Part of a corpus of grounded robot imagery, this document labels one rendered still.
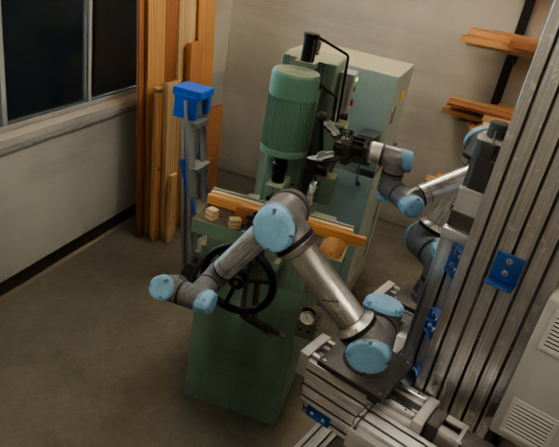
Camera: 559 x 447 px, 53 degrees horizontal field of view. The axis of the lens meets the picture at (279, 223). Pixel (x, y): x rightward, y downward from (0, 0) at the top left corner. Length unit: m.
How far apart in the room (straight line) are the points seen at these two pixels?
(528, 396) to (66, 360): 2.02
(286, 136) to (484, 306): 0.89
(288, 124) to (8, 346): 1.74
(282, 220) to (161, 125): 2.21
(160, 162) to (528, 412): 2.58
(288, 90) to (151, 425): 1.51
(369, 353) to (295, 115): 0.91
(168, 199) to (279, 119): 1.74
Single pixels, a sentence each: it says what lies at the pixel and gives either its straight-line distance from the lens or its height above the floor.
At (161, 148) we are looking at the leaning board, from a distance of 3.58.
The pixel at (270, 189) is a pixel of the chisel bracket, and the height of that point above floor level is 1.05.
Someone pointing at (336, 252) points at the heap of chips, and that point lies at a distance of 2.11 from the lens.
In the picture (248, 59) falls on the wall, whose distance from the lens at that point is 4.69.
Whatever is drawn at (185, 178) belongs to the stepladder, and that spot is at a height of 0.69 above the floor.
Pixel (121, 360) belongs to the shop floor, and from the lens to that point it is 2.89.
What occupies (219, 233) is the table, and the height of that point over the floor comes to 0.87.
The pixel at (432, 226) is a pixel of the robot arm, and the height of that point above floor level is 1.07.
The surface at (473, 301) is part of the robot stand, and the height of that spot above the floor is 1.10.
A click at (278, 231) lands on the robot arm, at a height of 1.27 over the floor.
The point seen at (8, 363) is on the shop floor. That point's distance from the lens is 2.93.
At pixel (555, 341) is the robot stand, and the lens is 1.64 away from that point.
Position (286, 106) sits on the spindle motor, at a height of 1.39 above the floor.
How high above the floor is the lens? 1.93
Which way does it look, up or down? 27 degrees down
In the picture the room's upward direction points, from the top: 11 degrees clockwise
